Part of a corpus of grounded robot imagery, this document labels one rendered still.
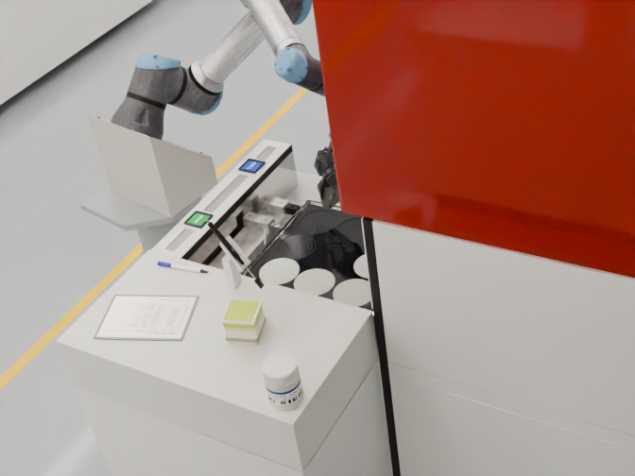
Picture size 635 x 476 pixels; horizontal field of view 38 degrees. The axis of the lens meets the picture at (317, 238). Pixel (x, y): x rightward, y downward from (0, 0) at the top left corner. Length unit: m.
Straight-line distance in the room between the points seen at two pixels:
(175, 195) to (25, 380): 1.20
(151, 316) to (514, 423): 0.84
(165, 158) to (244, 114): 2.23
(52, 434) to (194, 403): 1.43
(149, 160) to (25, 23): 2.91
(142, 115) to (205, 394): 0.99
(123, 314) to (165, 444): 0.31
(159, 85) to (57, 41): 2.98
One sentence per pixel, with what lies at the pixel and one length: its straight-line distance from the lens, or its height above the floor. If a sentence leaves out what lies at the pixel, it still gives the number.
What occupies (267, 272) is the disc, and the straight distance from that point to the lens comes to 2.26.
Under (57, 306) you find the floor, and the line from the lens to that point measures 3.85.
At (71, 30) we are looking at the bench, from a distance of 5.66.
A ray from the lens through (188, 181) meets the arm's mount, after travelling 2.68.
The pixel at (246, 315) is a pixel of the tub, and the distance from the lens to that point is 1.95.
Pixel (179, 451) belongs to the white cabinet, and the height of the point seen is 0.72.
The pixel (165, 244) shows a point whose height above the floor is 0.96.
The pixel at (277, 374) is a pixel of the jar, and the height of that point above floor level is 1.06.
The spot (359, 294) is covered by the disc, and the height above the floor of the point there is 0.90.
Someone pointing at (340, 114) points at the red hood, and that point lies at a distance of 1.73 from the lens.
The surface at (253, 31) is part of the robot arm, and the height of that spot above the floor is 1.27.
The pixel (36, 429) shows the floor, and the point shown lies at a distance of 3.38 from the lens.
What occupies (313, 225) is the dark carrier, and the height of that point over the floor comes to 0.90.
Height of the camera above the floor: 2.32
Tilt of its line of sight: 37 degrees down
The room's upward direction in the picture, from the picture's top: 9 degrees counter-clockwise
